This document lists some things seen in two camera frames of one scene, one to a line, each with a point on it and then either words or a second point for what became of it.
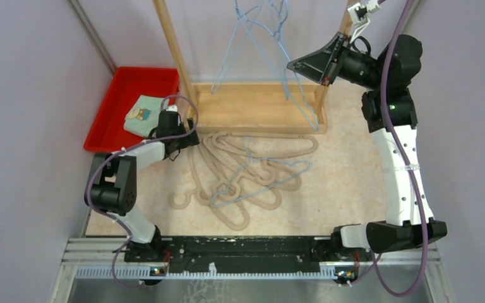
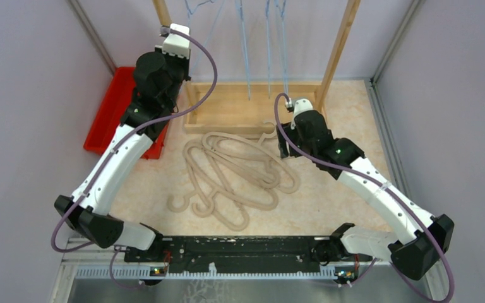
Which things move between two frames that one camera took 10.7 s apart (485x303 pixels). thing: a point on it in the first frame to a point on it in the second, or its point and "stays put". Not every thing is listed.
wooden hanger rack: x=251 y=107 stays put
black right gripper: x=317 y=65 to x=289 y=132
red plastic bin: x=107 y=131 stays put
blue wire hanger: x=313 y=122 to x=267 y=9
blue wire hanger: x=239 y=40 to x=240 y=3
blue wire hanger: x=251 y=159 to x=210 y=34
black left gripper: x=188 y=140 to x=184 y=61
